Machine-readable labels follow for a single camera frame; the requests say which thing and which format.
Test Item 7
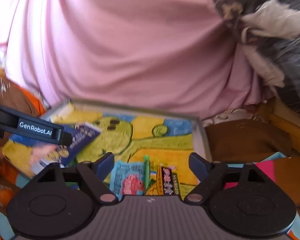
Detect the colourful striped blanket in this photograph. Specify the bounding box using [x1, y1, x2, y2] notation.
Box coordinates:
[0, 87, 300, 240]

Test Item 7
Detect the green snack packet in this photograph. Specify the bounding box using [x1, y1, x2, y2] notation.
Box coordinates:
[143, 155, 151, 192]

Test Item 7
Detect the colourful bird drawing paper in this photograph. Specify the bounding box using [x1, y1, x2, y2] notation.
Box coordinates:
[2, 103, 198, 198]

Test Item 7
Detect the blue white snack packet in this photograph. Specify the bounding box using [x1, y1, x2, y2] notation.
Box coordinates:
[2, 122, 101, 178]

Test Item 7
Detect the pink draped cloth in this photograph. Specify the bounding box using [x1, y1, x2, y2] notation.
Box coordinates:
[0, 0, 276, 119]

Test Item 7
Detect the grey cardboard tray box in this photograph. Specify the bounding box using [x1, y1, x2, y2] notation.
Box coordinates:
[42, 100, 211, 184]

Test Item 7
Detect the light blue pink snack packet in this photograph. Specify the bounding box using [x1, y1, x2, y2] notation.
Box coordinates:
[109, 161, 145, 200]

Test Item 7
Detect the dark patterned fabric pile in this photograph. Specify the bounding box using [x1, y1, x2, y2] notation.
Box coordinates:
[213, 0, 300, 114]

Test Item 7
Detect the brown PF patterned cloth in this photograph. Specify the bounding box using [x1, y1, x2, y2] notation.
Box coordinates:
[0, 69, 45, 117]

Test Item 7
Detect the black pink snack packet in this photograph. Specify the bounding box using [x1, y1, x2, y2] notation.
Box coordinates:
[161, 166, 180, 196]

